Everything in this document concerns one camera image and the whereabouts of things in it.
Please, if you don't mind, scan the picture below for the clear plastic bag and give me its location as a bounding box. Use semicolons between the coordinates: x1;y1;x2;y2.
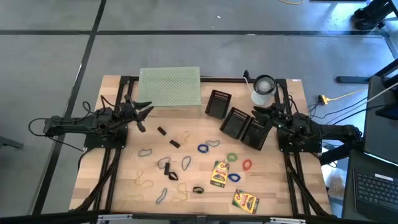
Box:
322;163;346;200

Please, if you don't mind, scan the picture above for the silver corner bracket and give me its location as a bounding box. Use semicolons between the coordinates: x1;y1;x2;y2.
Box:
97;213;134;222
269;217;307;224

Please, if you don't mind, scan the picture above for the person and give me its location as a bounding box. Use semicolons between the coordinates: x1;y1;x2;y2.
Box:
353;0;398;31

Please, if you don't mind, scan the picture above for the black plastic basket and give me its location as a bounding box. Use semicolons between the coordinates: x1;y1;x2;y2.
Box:
219;106;251;140
205;89;233;120
239;116;272;151

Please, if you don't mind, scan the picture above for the green perforated metal shelf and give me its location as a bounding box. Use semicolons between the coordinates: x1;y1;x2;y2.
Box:
137;67;202;108

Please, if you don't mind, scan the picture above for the black rig beam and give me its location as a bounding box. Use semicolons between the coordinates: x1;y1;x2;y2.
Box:
0;210;398;224

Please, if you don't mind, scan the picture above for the grey chair base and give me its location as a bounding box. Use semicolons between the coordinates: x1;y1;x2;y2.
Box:
0;135;25;150

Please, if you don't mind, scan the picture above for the black laptop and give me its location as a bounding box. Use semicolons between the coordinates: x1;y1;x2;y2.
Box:
341;149;398;224

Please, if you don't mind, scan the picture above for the yellow green crayon box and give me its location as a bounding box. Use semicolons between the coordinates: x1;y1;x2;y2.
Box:
231;189;261;215
210;160;231;189

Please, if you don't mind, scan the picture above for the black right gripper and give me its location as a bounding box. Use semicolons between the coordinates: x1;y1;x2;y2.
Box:
250;104;292;131

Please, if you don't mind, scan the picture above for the black desk foot bar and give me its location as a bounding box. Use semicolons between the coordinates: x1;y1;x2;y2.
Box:
335;75;371;85

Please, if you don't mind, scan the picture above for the yellow power plug cord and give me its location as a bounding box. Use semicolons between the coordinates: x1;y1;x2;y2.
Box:
317;88;369;106

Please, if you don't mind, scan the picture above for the metal desk frame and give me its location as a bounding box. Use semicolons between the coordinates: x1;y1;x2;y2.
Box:
381;26;398;60

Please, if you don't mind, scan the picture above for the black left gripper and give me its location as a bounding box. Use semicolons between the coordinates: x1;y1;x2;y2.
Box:
119;94;155;134

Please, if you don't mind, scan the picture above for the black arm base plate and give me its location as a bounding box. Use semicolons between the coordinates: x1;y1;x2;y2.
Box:
277;127;323;154
83;124;129;149

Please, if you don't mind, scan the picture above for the white lamp cable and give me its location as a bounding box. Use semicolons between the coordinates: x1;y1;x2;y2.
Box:
243;76;253;95

